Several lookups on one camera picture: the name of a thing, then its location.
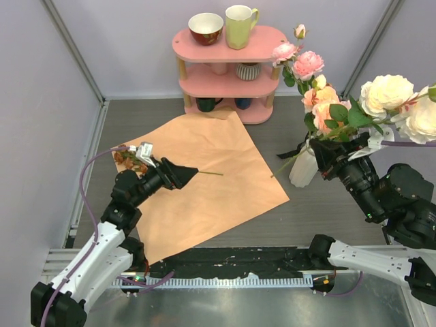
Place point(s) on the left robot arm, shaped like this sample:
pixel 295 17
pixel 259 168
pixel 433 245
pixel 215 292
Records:
pixel 110 251

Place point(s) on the pink rose stem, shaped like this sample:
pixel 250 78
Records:
pixel 338 124
pixel 317 101
pixel 301 69

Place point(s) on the yellow ceramic mug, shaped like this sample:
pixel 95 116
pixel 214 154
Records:
pixel 239 22

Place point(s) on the striped grey cup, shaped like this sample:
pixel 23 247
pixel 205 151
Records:
pixel 248 71

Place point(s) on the dark green mug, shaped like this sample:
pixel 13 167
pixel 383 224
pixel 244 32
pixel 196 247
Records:
pixel 207 104

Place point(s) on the dark blue cup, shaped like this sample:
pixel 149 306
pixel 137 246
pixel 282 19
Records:
pixel 243 103

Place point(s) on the green orange wrapping paper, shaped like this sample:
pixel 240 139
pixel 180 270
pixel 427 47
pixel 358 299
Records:
pixel 234 183

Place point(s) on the red white bowl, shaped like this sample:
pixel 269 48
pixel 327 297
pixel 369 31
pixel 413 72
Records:
pixel 206 28

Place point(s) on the small orange flower stem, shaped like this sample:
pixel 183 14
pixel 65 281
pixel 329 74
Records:
pixel 128 159

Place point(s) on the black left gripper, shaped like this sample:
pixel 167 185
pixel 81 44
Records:
pixel 178 175

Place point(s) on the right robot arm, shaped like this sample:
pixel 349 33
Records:
pixel 400 202

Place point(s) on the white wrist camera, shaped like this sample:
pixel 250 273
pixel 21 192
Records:
pixel 373 143
pixel 144 153

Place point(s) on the white slotted cable duct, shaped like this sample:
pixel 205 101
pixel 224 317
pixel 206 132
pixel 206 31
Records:
pixel 251 281

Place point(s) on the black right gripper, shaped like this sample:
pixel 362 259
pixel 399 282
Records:
pixel 327 152

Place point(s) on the pink three-tier shelf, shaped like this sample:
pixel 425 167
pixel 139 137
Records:
pixel 197 80

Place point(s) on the black printed ribbon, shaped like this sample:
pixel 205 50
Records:
pixel 295 151

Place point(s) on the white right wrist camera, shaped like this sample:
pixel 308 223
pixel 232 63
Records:
pixel 373 143

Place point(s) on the white ribbed vase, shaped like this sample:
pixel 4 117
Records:
pixel 304 168

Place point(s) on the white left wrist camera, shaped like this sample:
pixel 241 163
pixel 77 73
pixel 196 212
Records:
pixel 144 153

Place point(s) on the pink mug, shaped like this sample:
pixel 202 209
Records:
pixel 218 68

